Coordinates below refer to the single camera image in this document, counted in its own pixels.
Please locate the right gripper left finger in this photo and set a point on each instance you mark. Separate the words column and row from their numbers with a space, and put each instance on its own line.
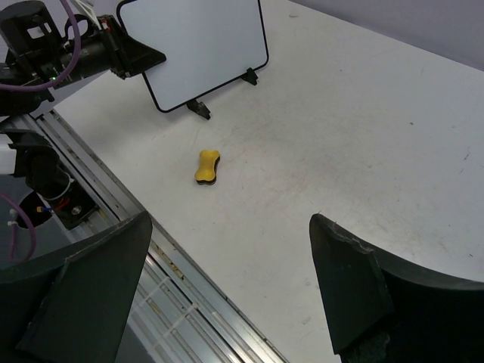
column 72, row 305

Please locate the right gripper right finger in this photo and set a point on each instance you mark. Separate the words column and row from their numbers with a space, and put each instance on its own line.
column 382, row 308

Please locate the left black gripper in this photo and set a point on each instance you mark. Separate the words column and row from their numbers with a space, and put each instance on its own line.
column 103, row 50

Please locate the small whiteboard black frame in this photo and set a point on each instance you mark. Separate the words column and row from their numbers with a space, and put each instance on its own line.
column 207, row 45

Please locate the yellow whiteboard eraser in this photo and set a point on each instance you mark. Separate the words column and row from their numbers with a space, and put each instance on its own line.
column 206, row 173

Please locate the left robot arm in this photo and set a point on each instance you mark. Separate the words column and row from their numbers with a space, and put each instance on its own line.
column 40, row 59

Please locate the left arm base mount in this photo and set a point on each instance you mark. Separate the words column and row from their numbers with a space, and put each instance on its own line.
column 73, row 207

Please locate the aluminium frame rail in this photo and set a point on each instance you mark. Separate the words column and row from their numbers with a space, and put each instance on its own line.
column 178, row 313

